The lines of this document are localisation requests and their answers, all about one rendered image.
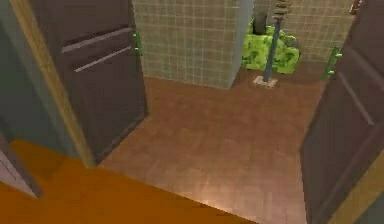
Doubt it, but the green leafy house plant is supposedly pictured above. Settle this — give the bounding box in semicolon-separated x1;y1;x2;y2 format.
240;19;301;75

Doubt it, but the dark brown room door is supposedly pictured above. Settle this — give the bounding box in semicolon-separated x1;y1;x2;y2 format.
299;0;384;224
29;0;149;166

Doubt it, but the grey cabinet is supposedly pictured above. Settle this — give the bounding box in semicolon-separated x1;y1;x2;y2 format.
0;131;44;199

